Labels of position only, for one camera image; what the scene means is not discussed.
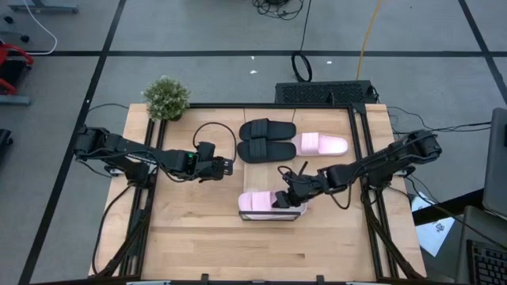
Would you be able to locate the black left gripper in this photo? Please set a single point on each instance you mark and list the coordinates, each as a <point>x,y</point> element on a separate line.
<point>208,169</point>

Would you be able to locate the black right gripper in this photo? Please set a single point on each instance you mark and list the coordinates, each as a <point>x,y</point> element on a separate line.
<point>307,188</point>

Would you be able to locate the pink rubber slide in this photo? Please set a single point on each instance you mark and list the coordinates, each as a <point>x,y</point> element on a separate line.
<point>255,202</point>
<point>325,144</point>

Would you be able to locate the black rubber slide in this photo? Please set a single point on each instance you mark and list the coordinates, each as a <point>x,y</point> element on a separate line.
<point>265,151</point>
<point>265,128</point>

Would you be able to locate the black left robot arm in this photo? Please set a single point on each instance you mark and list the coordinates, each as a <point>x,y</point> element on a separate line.
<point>130,152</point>

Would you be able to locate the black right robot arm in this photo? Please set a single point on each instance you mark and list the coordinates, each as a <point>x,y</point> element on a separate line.
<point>380,160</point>

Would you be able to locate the black table edge clamp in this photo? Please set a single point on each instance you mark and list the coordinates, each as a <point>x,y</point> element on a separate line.
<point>204,278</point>
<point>320,278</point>

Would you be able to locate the small green potted plant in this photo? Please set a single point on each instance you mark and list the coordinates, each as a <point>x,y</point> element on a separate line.
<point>166,97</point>

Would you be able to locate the black computer case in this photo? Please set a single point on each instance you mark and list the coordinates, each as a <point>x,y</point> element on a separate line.
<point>325,93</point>

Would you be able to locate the white paper sheet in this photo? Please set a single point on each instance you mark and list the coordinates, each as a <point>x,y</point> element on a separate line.
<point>435,233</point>

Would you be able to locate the black computer keyboard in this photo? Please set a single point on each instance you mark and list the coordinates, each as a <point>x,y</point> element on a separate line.
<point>489,265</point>

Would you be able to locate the grey computer monitor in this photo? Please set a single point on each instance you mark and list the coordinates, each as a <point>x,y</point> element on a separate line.
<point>497,166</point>

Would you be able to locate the grey metal stand base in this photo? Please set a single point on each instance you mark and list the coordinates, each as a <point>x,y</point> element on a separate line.
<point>43,6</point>
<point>14,100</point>

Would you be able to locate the red and black cart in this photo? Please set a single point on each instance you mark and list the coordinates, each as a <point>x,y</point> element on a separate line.
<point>12,71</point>

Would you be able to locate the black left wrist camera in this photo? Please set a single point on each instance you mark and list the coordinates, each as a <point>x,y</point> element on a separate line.
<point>206,150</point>

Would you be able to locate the black metal table frame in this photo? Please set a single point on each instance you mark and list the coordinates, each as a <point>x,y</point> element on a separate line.
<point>237,106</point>

